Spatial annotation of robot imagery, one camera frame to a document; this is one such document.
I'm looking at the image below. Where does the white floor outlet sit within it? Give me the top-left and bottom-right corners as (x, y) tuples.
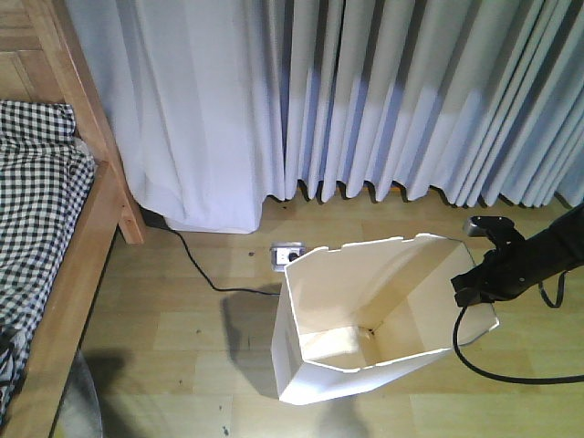
(270, 242), (307, 272)

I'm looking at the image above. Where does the wooden bed frame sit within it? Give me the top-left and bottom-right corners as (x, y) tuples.
(1, 1), (145, 437)

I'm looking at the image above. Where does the white plastic trash bin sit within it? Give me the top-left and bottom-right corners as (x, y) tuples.
(271, 233), (499, 405)

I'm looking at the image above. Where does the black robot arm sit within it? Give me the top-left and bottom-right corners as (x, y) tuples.
(451, 204), (583, 308)

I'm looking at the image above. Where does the black white checkered bedding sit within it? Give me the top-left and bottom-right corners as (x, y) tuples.
(1, 100), (96, 412)

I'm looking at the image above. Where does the grey round rug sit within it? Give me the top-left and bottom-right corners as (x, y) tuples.
(52, 350), (104, 438)

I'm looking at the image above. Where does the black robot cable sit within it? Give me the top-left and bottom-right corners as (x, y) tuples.
(452, 303), (584, 384)

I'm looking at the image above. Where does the black outlet power cord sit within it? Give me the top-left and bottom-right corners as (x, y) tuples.
(145, 214), (287, 297)

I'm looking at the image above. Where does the white pleated curtain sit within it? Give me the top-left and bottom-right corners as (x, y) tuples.
(67, 1), (583, 234)

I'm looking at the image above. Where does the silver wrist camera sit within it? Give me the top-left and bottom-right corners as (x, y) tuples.
(463, 215), (525, 249)

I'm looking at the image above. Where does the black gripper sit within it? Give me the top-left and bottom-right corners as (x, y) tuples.
(451, 243), (537, 308)

